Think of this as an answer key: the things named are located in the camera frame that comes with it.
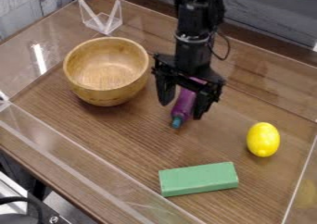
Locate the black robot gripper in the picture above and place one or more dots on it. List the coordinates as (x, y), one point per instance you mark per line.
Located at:
(204, 82)

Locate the purple toy eggplant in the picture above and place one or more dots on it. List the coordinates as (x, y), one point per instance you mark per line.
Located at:
(182, 108)

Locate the brown wooden bowl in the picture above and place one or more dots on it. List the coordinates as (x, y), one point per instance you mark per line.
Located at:
(107, 70)

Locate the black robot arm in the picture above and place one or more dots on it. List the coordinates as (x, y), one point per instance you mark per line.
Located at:
(187, 68)

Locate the yellow toy lemon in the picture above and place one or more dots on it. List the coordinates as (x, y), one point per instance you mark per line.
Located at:
(262, 139)

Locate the green rectangular block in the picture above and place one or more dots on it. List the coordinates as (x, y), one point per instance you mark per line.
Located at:
(198, 179)

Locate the clear acrylic corner bracket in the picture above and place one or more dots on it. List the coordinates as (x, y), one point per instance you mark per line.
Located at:
(104, 23)

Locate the clear acrylic tray wall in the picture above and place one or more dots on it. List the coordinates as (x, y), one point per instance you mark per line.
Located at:
(83, 177)

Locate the black metal bracket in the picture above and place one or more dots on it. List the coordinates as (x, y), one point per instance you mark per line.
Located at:
(51, 216)

